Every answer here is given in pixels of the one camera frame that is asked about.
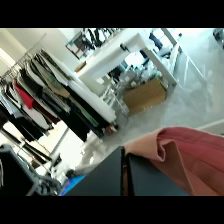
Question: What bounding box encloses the red garment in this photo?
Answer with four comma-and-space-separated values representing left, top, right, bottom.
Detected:
121, 126, 224, 197

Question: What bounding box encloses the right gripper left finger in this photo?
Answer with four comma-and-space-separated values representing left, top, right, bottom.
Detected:
65, 146, 126, 197

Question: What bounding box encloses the brown cardboard box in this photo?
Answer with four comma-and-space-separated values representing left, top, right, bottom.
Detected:
122, 77, 168, 116

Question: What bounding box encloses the white table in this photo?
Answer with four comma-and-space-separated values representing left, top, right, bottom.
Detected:
77, 29, 180, 98

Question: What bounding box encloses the rack of hanging clothes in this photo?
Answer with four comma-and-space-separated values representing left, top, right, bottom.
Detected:
0, 47, 120, 145

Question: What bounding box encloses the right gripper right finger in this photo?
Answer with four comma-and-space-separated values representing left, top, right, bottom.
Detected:
126, 152, 190, 197

